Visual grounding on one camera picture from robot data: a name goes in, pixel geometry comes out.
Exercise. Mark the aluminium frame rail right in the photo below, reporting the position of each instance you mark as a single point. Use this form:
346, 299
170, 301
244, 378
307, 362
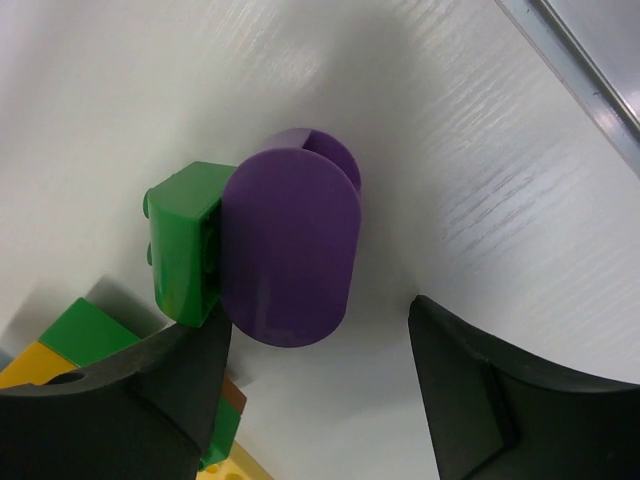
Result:
593, 49

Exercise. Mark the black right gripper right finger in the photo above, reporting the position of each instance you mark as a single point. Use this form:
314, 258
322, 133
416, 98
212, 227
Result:
496, 411

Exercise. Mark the green curved lego brick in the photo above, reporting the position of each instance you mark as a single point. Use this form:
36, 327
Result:
184, 218

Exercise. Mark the yellow lego brick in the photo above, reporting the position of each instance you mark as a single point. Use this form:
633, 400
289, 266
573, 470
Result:
36, 365

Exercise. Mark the dark purple rounded lego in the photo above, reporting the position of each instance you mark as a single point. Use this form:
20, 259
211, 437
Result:
290, 223

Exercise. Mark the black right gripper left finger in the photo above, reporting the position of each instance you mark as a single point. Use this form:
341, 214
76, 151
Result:
148, 411

